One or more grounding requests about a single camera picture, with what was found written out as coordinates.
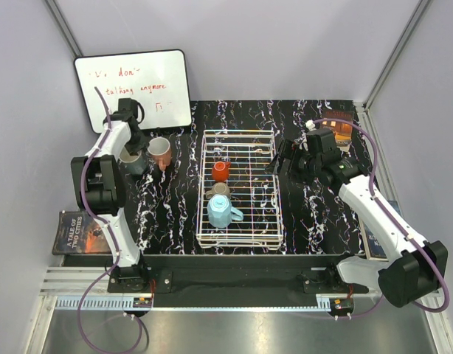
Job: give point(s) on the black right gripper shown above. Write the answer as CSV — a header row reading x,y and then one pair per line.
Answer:
x,y
288,150

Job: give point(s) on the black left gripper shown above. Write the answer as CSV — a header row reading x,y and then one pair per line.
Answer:
x,y
142,144

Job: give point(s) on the pink mug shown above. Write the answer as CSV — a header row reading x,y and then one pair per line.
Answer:
x,y
160,151

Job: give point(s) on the grey blue faceted mug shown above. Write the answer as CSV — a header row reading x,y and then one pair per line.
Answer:
x,y
135,164

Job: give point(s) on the beige mug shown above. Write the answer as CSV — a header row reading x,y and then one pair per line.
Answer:
x,y
219,188

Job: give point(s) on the light blue faceted mug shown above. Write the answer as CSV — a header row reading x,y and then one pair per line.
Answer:
x,y
221,212

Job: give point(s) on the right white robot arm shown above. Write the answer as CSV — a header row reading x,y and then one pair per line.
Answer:
x,y
414,267

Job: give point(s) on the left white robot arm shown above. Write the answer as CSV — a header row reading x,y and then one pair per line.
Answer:
x,y
100,191

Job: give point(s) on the orange red mug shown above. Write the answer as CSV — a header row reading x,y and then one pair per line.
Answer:
x,y
220,171

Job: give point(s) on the white dry-erase board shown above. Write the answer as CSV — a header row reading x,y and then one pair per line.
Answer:
x,y
157,80

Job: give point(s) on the orange cover book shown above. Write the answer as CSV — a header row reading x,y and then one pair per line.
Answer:
x,y
341,131

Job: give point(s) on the dark Tale of Two Cities book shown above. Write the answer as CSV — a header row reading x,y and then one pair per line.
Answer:
x,y
78,233

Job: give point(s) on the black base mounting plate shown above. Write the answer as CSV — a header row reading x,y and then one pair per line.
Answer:
x,y
242,278

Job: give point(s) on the white wire dish rack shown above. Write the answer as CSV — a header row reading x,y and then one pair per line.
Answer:
x,y
253,191

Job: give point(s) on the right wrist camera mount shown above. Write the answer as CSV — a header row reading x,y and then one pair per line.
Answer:
x,y
312,139

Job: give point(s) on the white slotted cable duct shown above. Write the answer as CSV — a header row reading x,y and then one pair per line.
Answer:
x,y
163,303

